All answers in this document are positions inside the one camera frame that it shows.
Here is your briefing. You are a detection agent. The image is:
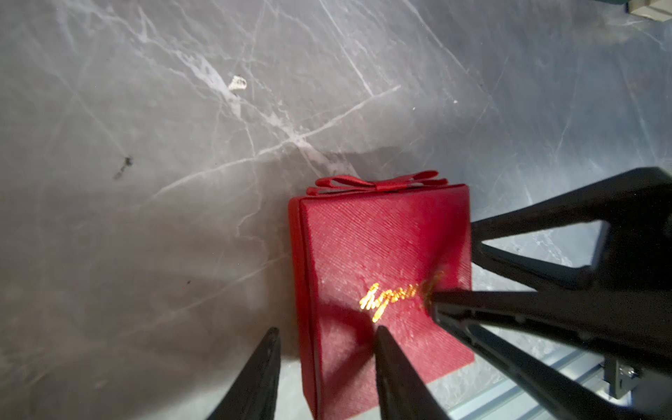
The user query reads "red booklet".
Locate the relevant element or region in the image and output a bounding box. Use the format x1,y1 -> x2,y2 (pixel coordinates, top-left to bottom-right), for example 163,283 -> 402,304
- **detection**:
288,171 -> 474,419

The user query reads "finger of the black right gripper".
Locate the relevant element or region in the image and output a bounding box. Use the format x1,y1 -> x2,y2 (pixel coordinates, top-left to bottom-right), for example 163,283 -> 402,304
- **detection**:
471,166 -> 672,292
429,288 -> 672,420

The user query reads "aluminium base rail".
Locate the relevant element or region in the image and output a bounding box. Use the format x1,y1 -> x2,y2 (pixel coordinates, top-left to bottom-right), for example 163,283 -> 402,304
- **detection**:
445,345 -> 672,420

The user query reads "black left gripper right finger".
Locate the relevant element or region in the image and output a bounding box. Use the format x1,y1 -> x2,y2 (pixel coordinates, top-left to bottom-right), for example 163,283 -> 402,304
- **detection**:
374,327 -> 449,420

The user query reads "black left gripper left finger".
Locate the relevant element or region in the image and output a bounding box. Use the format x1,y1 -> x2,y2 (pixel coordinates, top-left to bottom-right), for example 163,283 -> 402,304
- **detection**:
208,327 -> 281,420

